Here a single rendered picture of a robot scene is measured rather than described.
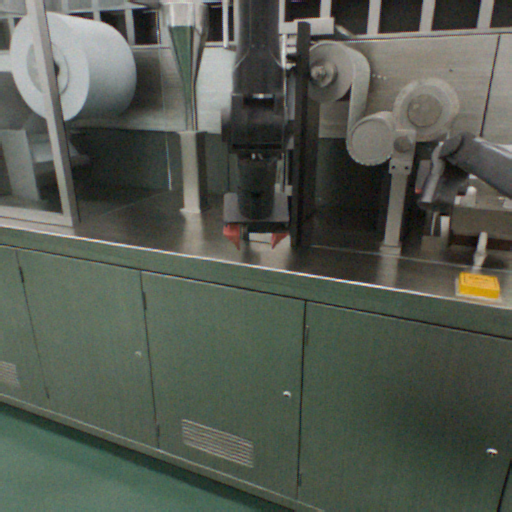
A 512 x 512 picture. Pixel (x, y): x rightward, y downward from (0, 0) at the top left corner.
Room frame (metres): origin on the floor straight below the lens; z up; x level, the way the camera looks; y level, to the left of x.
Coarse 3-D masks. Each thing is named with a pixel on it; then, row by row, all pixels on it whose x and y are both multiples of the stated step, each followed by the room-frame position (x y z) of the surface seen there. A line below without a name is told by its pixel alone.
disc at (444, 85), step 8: (416, 80) 1.09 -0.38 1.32; (424, 80) 1.08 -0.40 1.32; (432, 80) 1.08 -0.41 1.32; (440, 80) 1.07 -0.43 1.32; (408, 88) 1.10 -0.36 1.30; (448, 88) 1.06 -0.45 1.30; (400, 96) 1.10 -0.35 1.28; (416, 96) 1.09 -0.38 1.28; (456, 96) 1.06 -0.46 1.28; (400, 104) 1.10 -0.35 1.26; (456, 104) 1.05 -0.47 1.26; (456, 112) 1.05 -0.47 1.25; (400, 120) 1.10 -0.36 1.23; (448, 120) 1.06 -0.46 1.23; (400, 128) 1.10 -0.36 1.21; (448, 128) 1.06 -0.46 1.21; (424, 136) 1.08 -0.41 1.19; (432, 136) 1.07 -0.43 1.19
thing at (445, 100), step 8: (416, 88) 1.08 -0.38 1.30; (424, 88) 1.08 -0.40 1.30; (432, 88) 1.07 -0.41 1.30; (440, 88) 1.07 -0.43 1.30; (408, 96) 1.09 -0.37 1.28; (440, 96) 1.06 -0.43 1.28; (448, 96) 1.06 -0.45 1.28; (408, 104) 1.09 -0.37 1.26; (448, 104) 1.06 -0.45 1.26; (400, 112) 1.10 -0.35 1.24; (448, 112) 1.06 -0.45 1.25; (408, 120) 1.09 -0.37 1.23; (440, 120) 1.06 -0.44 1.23; (408, 128) 1.09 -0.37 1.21; (416, 128) 1.08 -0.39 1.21; (424, 128) 1.07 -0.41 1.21; (432, 128) 1.07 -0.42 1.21; (440, 128) 1.06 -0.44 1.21
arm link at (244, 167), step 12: (240, 156) 0.59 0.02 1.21; (252, 156) 0.58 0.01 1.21; (264, 156) 0.59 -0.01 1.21; (276, 156) 0.59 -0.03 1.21; (240, 168) 0.59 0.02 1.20; (252, 168) 0.57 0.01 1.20; (264, 168) 0.58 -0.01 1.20; (240, 180) 0.60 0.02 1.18; (252, 180) 0.58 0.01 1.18; (264, 180) 0.59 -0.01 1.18; (252, 192) 0.59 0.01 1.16
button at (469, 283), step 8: (464, 272) 0.84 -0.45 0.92; (464, 280) 0.81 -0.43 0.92; (472, 280) 0.81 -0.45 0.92; (480, 280) 0.81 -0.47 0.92; (488, 280) 0.81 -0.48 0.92; (496, 280) 0.81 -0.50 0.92; (464, 288) 0.78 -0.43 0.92; (472, 288) 0.78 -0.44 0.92; (480, 288) 0.77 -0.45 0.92; (488, 288) 0.77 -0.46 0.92; (496, 288) 0.77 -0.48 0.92; (488, 296) 0.77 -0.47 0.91; (496, 296) 0.76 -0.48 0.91
